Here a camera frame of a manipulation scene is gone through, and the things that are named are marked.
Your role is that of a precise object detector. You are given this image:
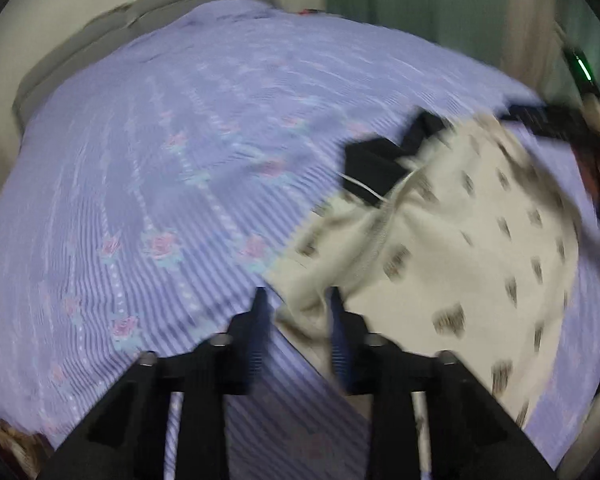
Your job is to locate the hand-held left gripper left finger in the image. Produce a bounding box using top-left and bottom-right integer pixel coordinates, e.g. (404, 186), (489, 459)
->
(45, 287), (271, 480)

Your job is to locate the cream bear-print polo shirt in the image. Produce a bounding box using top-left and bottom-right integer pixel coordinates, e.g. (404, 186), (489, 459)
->
(267, 110), (587, 429)

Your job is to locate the purple striped floral bed sheet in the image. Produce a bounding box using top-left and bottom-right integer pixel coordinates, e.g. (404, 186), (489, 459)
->
(0, 0), (600, 480)

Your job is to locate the grey padded bed headboard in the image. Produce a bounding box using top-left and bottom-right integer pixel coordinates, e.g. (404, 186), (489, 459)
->
(12, 0), (282, 127)

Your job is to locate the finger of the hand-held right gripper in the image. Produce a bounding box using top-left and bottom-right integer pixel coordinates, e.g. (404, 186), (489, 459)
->
(499, 103), (590, 144)

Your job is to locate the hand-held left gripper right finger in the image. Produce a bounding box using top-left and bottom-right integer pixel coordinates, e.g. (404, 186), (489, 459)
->
(330, 287), (561, 480)

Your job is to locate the beige curtain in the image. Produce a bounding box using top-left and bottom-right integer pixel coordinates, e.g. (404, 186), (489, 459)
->
(500, 0), (572, 97)

